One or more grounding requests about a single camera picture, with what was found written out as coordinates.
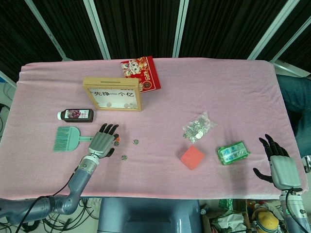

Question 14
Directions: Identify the salmon pink cube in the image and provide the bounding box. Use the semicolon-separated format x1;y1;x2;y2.
180;145;205;171

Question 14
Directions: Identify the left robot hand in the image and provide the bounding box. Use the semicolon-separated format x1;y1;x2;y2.
87;123;121;159

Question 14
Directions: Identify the pink table cloth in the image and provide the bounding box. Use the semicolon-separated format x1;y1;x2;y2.
0;57;309;200

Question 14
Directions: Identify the clear bag of coins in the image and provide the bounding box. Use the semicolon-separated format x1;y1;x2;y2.
182;111;218;143

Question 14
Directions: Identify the wooden frame coin box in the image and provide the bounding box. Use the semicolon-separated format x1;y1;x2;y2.
82;77;143;112

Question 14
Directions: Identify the yellow plush toy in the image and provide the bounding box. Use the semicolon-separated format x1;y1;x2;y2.
252;208;280;233

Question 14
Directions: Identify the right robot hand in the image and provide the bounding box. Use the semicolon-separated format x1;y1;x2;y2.
252;133;303;190

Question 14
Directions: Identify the blue jeans leg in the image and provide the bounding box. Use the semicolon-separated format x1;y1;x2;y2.
276;74;311;158

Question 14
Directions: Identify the green tissue pack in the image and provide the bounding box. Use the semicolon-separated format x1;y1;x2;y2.
217;140;251;166

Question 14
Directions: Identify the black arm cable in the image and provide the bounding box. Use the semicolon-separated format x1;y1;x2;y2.
16;166;81;233

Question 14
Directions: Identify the blue-grey robot torso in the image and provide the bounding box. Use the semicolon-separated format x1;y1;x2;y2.
98;198;202;233

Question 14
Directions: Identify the red desk calendar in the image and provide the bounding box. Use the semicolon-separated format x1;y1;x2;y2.
120;55;162;94

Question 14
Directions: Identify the teal plastic dustpan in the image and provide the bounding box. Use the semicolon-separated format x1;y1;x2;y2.
52;126;94;153

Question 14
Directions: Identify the grey aluminium partition post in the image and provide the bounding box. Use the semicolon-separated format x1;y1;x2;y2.
24;0;73;61
83;0;112;60
173;0;190;58
247;0;301;60
270;20;311;63

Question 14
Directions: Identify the dark juice bottle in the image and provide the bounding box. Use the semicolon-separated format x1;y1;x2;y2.
57;108;94;123

